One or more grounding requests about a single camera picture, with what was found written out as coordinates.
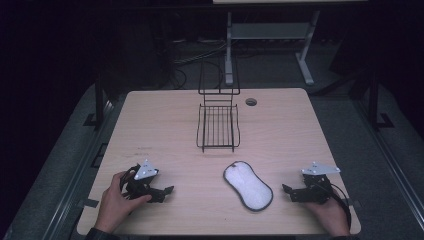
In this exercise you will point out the person's left hand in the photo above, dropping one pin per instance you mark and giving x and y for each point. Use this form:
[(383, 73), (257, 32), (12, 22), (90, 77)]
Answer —
[(115, 203)]

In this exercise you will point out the white metal desk frame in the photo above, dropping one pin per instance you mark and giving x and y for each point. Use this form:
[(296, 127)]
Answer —
[(266, 31)]

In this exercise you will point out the person's right hand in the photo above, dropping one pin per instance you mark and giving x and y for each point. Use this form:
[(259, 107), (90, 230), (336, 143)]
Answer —
[(328, 216)]

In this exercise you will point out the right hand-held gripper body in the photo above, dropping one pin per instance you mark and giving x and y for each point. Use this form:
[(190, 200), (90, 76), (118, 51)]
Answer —
[(316, 190)]

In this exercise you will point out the black metal stand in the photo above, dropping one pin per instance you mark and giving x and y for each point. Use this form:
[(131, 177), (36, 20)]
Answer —
[(375, 100), (99, 100)]

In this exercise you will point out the white scrubbing pad dark edge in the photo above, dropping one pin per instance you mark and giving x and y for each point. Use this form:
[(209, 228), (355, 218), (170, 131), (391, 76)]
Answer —
[(248, 186)]

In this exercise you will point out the metal floor rail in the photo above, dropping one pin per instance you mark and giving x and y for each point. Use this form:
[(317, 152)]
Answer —
[(390, 156), (78, 170)]

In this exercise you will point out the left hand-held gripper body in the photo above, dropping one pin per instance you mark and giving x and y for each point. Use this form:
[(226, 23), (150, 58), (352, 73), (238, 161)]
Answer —
[(141, 181)]

